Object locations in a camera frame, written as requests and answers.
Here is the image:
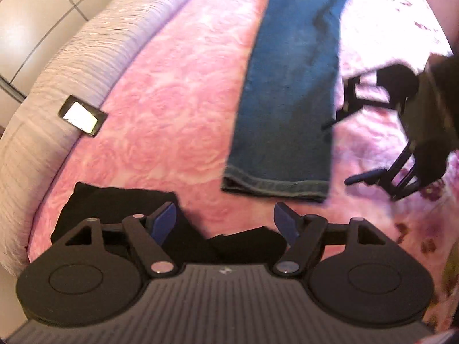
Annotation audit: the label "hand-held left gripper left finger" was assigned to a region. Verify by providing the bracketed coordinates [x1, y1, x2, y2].
[65, 201, 179, 277]

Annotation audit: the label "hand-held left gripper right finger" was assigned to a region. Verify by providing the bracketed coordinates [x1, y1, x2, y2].
[274, 202, 388, 277]

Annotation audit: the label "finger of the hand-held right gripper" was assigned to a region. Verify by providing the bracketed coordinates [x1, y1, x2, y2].
[321, 75, 393, 132]
[344, 142, 421, 202]

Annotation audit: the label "blue denim jeans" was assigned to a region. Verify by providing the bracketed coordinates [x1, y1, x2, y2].
[220, 0, 353, 203]

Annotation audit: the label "black folded garment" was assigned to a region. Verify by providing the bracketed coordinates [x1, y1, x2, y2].
[50, 182, 288, 266]

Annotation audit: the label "floral pink bed sheet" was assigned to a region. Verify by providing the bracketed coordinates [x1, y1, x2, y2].
[330, 0, 459, 316]

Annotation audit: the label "pink rose blanket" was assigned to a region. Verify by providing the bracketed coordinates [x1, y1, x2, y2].
[27, 0, 359, 269]

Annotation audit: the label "black smartphone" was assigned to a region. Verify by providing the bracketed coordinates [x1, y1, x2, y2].
[58, 95, 108, 138]

